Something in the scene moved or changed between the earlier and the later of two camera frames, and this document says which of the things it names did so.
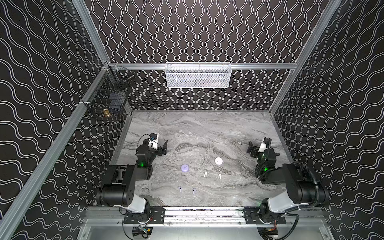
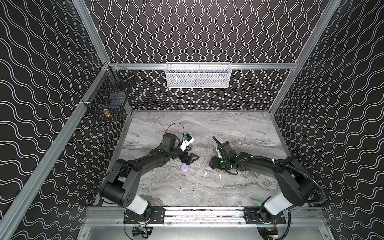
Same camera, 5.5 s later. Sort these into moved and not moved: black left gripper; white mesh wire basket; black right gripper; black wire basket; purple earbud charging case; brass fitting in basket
Moved: black right gripper; black left gripper
Not moved: white mesh wire basket; purple earbud charging case; brass fitting in basket; black wire basket
